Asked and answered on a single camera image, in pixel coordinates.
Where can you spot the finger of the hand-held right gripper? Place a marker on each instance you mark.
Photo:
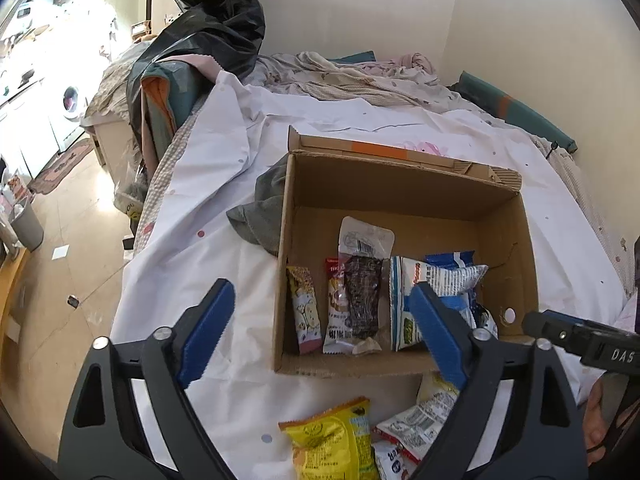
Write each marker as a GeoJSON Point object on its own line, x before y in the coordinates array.
{"type": "Point", "coordinates": [555, 330]}
{"type": "Point", "coordinates": [565, 316]}

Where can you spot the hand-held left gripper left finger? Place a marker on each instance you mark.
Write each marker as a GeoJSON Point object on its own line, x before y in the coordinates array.
{"type": "Point", "coordinates": [207, 330]}

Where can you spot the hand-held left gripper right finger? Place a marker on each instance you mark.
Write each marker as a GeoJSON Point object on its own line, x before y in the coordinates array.
{"type": "Point", "coordinates": [440, 330]}

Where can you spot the blue and white snack packet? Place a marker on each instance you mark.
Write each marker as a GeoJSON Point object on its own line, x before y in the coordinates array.
{"type": "Point", "coordinates": [402, 320]}

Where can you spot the white text-printed snack packet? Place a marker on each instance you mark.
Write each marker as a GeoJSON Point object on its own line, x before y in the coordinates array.
{"type": "Point", "coordinates": [452, 280]}

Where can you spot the pale yellow snack packet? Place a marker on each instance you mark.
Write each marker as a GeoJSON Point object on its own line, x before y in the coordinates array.
{"type": "Point", "coordinates": [434, 390]}

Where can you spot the clear packet of dark jerky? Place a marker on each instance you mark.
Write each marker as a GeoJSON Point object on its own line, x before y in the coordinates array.
{"type": "Point", "coordinates": [362, 290]}

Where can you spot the white packet with orange edge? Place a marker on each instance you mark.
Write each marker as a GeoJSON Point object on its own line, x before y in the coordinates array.
{"type": "Point", "coordinates": [415, 422]}

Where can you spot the beige checkered snack packet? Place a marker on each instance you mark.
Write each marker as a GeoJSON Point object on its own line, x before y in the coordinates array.
{"type": "Point", "coordinates": [305, 310]}

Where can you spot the red and white snack packet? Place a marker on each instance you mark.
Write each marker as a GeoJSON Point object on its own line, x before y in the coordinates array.
{"type": "Point", "coordinates": [337, 310]}

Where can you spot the brown cardboard box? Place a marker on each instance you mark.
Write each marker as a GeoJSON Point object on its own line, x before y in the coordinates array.
{"type": "Point", "coordinates": [415, 195]}

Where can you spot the white red-edged snack packet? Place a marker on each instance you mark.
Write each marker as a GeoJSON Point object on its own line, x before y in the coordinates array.
{"type": "Point", "coordinates": [392, 462]}

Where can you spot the person's right hand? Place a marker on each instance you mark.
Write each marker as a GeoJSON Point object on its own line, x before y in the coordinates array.
{"type": "Point", "coordinates": [597, 420]}

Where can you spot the grey cloth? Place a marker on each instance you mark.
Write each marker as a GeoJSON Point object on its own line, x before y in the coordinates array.
{"type": "Point", "coordinates": [262, 215]}

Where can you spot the small dark floor object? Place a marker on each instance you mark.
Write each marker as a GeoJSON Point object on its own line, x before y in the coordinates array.
{"type": "Point", "coordinates": [73, 301]}

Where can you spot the clear plastic bag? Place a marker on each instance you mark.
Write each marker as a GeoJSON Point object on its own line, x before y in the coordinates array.
{"type": "Point", "coordinates": [131, 190]}

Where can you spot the white paper sheet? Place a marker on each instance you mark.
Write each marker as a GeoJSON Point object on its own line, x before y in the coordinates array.
{"type": "Point", "coordinates": [61, 252]}

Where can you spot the yellow wooden furniture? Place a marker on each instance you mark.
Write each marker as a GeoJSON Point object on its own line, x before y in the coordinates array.
{"type": "Point", "coordinates": [10, 285]}

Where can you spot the grey trash bin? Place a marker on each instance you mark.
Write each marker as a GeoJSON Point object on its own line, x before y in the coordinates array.
{"type": "Point", "coordinates": [27, 227]}

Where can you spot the teal rolled mat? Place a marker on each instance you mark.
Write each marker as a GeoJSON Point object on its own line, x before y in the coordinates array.
{"type": "Point", "coordinates": [520, 110]}

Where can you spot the white low cabinet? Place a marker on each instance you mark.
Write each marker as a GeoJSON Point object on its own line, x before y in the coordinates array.
{"type": "Point", "coordinates": [107, 140]}

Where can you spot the brown floor rug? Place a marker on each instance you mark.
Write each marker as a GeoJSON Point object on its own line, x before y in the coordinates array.
{"type": "Point", "coordinates": [60, 167]}

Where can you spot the teal and orange folded quilt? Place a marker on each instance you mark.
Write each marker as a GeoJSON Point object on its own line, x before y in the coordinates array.
{"type": "Point", "coordinates": [170, 100]}

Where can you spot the white washing machine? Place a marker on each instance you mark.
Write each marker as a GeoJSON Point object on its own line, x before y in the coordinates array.
{"type": "Point", "coordinates": [67, 110]}

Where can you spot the crumpled pink floral blanket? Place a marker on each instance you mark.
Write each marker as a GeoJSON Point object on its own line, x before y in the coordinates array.
{"type": "Point", "coordinates": [350, 75]}

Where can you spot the white kitchen cabinets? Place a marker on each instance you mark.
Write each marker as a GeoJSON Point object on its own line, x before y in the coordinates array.
{"type": "Point", "coordinates": [20, 130]}

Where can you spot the black plastic bag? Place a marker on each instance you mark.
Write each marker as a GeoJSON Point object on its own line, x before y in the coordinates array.
{"type": "Point", "coordinates": [210, 25]}

